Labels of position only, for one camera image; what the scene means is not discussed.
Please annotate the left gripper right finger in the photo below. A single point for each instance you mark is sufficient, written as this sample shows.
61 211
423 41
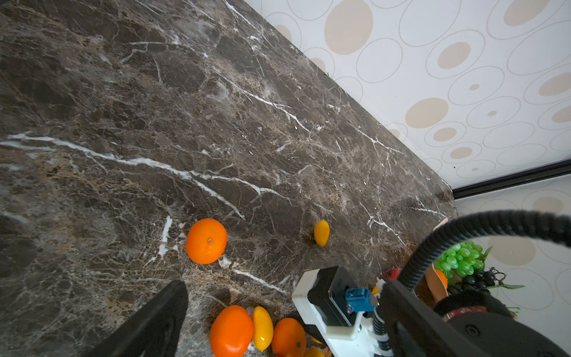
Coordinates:
416 330

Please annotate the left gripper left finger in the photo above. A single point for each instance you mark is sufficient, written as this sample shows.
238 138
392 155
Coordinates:
154 330

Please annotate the pink scalloped fruit bowl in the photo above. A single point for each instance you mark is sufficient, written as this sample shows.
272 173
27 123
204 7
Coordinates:
435 285

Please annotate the fake orange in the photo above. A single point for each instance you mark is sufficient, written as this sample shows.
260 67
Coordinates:
206 241
289 339
231 332
442 277

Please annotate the black fake grape bunch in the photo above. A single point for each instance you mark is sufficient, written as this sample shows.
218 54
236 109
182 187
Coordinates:
482 281

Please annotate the green fake grape bunch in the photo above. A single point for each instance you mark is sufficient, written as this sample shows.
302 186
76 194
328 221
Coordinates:
462 260

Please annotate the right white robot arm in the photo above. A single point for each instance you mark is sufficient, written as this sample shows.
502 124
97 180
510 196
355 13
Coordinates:
469 322

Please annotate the fake strawberry by grapes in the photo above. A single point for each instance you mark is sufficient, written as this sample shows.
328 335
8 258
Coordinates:
394 274

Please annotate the yellow fake mango middle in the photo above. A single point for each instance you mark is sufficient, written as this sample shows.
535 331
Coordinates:
314 352

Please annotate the yellow fake mango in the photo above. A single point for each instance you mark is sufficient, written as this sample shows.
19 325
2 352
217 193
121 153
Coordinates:
314 352
321 233
263 329

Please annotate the yellow fake mango front left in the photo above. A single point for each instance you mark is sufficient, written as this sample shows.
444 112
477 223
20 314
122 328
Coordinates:
263 329

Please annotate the yellow fake mango far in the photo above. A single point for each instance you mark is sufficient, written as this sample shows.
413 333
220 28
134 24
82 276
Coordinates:
321 233

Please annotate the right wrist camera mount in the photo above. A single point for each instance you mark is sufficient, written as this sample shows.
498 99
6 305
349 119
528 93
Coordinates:
339 313

